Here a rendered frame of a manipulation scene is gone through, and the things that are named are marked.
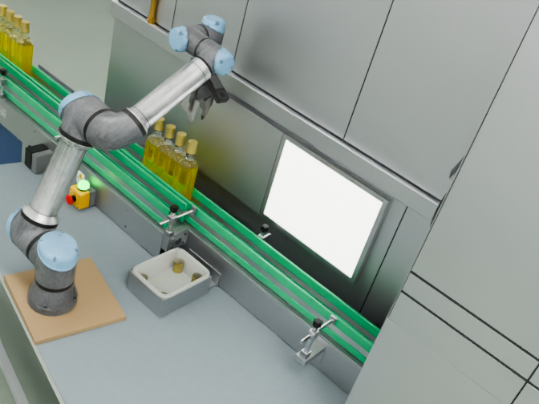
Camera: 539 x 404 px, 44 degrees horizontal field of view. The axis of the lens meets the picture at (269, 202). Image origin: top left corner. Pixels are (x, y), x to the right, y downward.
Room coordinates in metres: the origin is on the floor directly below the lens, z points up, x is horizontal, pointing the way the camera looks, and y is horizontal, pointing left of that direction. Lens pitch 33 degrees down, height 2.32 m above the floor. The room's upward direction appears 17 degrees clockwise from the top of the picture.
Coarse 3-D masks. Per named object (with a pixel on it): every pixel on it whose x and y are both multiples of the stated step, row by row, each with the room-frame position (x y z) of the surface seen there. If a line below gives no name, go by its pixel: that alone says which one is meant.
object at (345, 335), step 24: (24, 72) 2.50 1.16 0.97; (144, 168) 2.06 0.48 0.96; (192, 216) 1.92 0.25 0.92; (216, 240) 1.85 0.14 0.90; (240, 240) 1.81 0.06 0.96; (240, 264) 1.78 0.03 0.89; (264, 264) 1.74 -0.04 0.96; (288, 288) 1.67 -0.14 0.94; (312, 312) 1.62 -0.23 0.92; (336, 336) 1.56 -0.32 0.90; (360, 336) 1.52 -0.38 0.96; (360, 360) 1.51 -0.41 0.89
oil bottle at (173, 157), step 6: (174, 150) 2.04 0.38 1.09; (168, 156) 2.03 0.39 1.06; (174, 156) 2.02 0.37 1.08; (180, 156) 2.02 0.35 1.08; (168, 162) 2.03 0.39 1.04; (174, 162) 2.01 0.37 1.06; (168, 168) 2.02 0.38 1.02; (174, 168) 2.01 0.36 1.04; (168, 174) 2.02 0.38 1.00; (174, 174) 2.01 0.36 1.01; (168, 180) 2.02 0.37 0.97
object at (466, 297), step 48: (528, 48) 1.30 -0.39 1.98; (528, 96) 1.28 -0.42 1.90; (480, 144) 1.30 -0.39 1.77; (528, 144) 1.26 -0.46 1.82; (480, 192) 1.28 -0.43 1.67; (528, 192) 1.23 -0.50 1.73; (432, 240) 1.30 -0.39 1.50; (480, 240) 1.25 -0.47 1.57; (528, 240) 1.21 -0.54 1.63; (432, 288) 1.28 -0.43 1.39; (480, 288) 1.23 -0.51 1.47; (528, 288) 1.18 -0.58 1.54; (432, 336) 1.25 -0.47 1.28; (480, 336) 1.20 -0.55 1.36; (528, 336) 1.15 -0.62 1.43; (480, 384) 1.17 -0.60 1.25; (528, 384) 1.13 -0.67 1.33
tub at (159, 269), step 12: (168, 252) 1.79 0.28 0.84; (180, 252) 1.82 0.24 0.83; (144, 264) 1.69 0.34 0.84; (156, 264) 1.74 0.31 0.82; (168, 264) 1.79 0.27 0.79; (192, 264) 1.78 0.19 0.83; (156, 276) 1.73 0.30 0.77; (168, 276) 1.75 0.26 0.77; (180, 276) 1.77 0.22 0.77; (204, 276) 1.72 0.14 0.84; (156, 288) 1.67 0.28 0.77; (168, 288) 1.69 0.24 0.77; (180, 288) 1.63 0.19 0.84
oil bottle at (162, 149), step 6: (162, 144) 2.06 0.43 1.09; (168, 144) 2.06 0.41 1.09; (174, 144) 2.08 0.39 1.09; (156, 150) 2.06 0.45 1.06; (162, 150) 2.05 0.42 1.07; (168, 150) 2.05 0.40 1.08; (156, 156) 2.06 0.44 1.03; (162, 156) 2.04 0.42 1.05; (156, 162) 2.06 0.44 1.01; (162, 162) 2.04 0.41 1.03; (156, 168) 2.05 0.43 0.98; (162, 168) 2.04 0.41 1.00; (156, 174) 2.05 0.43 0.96; (162, 174) 2.04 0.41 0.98
